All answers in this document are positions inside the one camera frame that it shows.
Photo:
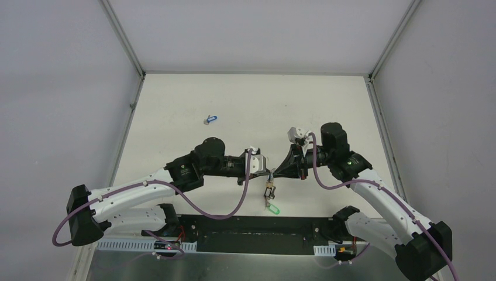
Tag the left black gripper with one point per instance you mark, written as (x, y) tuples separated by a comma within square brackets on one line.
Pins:
[(266, 170)]

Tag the green tag key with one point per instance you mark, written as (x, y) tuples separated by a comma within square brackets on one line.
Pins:
[(273, 209)]

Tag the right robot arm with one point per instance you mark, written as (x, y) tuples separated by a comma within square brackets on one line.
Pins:
[(419, 247)]

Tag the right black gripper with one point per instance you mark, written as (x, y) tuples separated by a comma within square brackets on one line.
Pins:
[(295, 165)]

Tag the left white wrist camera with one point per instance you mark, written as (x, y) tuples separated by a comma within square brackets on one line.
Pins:
[(255, 161)]

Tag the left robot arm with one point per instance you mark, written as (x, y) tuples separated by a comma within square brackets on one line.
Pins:
[(93, 213)]

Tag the controller board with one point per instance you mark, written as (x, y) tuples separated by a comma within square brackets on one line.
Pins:
[(345, 252), (169, 246)]

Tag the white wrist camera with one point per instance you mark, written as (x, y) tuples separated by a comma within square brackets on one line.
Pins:
[(255, 161), (299, 136)]

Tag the right controller board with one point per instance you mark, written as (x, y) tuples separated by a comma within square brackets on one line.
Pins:
[(345, 252)]

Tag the left controller board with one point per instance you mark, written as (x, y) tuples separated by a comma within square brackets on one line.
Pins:
[(169, 246)]

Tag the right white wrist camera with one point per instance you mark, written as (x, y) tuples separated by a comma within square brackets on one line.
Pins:
[(299, 136)]

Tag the aluminium frame rail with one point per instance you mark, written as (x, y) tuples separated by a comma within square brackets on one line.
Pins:
[(134, 258)]

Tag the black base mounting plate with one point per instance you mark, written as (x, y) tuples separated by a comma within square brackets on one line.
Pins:
[(261, 235)]

